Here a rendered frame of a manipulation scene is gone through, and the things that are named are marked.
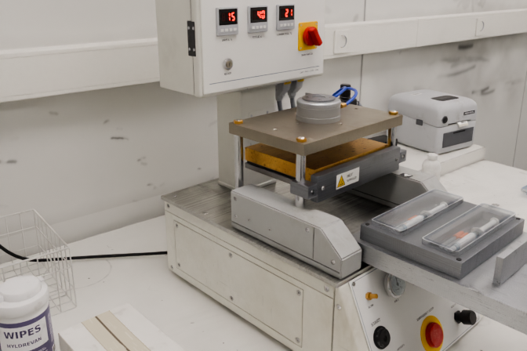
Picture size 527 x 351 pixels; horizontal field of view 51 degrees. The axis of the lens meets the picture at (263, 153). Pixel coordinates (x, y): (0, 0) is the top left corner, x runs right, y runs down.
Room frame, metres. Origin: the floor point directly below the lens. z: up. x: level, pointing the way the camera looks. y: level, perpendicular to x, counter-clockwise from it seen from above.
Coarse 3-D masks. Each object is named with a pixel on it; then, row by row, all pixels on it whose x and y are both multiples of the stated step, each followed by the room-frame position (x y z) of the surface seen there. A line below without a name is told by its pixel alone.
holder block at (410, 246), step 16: (464, 208) 0.82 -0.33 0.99; (368, 224) 0.76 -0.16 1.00; (432, 224) 0.76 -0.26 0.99; (512, 224) 0.76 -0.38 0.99; (368, 240) 0.75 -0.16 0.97; (384, 240) 0.73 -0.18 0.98; (400, 240) 0.71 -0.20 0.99; (416, 240) 0.71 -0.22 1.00; (496, 240) 0.71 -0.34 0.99; (512, 240) 0.75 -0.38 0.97; (416, 256) 0.69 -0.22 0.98; (432, 256) 0.67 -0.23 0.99; (448, 256) 0.66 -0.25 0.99; (464, 256) 0.66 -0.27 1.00; (480, 256) 0.68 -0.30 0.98; (448, 272) 0.65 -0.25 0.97; (464, 272) 0.65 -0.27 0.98
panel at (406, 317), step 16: (368, 272) 0.74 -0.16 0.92; (384, 272) 0.76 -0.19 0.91; (352, 288) 0.71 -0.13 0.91; (368, 288) 0.73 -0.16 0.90; (416, 288) 0.79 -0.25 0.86; (368, 304) 0.71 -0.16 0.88; (384, 304) 0.73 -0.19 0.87; (400, 304) 0.75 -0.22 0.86; (416, 304) 0.77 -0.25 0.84; (432, 304) 0.80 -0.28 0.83; (448, 304) 0.82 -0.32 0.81; (368, 320) 0.70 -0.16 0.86; (384, 320) 0.72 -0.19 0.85; (400, 320) 0.74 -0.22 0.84; (416, 320) 0.76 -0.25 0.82; (432, 320) 0.78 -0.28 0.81; (448, 320) 0.80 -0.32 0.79; (368, 336) 0.69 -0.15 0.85; (400, 336) 0.72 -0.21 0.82; (416, 336) 0.74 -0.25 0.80; (448, 336) 0.79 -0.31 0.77
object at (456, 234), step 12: (480, 204) 0.81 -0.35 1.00; (468, 216) 0.76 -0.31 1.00; (480, 216) 0.76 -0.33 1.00; (492, 216) 0.76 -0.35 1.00; (504, 216) 0.76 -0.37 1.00; (444, 228) 0.72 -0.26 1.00; (456, 228) 0.72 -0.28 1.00; (468, 228) 0.72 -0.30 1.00; (480, 228) 0.72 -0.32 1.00; (432, 240) 0.69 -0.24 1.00; (444, 240) 0.69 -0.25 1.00; (456, 240) 0.69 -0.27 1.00; (468, 240) 0.69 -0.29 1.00
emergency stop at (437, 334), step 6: (432, 324) 0.77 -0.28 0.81; (438, 324) 0.77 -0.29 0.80; (426, 330) 0.76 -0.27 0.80; (432, 330) 0.76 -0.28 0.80; (438, 330) 0.77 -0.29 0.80; (426, 336) 0.75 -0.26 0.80; (432, 336) 0.75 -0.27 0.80; (438, 336) 0.76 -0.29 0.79; (432, 342) 0.75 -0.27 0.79; (438, 342) 0.75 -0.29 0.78
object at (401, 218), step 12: (432, 192) 0.86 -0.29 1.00; (444, 192) 0.86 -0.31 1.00; (408, 204) 0.81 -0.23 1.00; (420, 204) 0.81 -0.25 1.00; (432, 204) 0.81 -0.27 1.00; (444, 204) 0.81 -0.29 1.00; (384, 216) 0.77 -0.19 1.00; (396, 216) 0.77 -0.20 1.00; (408, 216) 0.77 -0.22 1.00; (420, 216) 0.77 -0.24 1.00; (396, 228) 0.72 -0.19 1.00
